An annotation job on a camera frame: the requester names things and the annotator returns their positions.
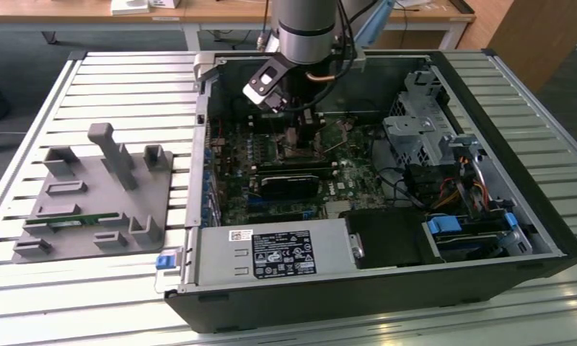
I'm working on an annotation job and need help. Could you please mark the silver CPU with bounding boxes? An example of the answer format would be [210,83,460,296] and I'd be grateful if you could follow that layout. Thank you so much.
[281,143,321,160]

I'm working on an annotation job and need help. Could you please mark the metal CPU socket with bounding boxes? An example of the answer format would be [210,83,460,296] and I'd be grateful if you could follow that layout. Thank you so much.
[273,133,326,162]

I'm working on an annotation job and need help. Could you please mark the black rating label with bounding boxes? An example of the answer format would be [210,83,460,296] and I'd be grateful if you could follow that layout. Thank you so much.
[250,230,320,280]

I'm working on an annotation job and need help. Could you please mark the silver power supply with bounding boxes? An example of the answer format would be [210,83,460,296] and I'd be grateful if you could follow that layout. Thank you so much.
[192,217,353,286]

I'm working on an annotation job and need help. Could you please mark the black graphics card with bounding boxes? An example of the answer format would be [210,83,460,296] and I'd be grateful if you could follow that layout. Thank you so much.
[257,174,320,200]

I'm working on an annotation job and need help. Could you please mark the blue disk carrier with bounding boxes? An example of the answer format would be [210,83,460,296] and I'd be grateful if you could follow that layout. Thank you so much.
[425,212,520,239]

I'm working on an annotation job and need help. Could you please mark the green RAM stick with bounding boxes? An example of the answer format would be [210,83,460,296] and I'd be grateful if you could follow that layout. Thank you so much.
[46,212,122,229]

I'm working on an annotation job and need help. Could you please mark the black PC case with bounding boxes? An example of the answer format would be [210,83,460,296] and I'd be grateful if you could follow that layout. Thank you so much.
[162,48,577,334]

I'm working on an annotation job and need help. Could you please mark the large white box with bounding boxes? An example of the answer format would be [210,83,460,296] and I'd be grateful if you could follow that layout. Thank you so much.
[109,0,152,16]

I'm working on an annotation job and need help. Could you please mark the green motherboard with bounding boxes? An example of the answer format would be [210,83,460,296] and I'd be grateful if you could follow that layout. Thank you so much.
[209,115,396,226]

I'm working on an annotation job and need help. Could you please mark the wooden cabinet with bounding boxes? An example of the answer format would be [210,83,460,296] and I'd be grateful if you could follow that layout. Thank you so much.
[476,0,577,95]

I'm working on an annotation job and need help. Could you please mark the white papers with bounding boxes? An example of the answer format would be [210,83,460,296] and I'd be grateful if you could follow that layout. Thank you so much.
[396,0,462,12]

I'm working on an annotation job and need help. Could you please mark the yellow red power wires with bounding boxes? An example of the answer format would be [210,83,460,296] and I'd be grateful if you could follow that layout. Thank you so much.
[434,153,492,212]

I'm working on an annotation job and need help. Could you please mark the metal socket cover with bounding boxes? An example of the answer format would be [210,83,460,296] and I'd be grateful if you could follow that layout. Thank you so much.
[316,117,358,152]

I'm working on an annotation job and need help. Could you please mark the blue case latch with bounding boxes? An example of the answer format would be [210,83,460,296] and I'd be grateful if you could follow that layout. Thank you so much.
[154,253,181,270]

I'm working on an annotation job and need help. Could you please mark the wooden desk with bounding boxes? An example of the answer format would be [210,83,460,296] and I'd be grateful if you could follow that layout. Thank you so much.
[0,0,477,51]

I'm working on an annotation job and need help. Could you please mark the silver chipset heatsink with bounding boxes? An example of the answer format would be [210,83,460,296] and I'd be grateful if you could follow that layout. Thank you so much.
[322,200,356,219]

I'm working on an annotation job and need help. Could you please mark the black plastic shroud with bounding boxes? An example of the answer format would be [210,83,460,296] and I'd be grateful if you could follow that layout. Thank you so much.
[344,208,444,270]

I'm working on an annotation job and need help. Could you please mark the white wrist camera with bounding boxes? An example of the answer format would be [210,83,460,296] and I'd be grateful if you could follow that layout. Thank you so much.
[241,63,292,111]

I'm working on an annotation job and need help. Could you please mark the silver metal drive cage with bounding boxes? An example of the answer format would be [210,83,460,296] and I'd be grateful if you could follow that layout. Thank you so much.
[382,70,468,170]

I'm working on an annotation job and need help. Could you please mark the silver metal handle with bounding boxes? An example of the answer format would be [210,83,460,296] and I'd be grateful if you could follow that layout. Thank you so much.
[349,232,366,259]

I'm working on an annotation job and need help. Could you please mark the black power cable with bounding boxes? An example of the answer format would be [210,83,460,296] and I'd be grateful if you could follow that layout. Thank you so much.
[377,164,440,203]

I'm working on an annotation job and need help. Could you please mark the grey parts rack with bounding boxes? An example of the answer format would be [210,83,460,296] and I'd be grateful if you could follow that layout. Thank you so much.
[9,122,176,265]

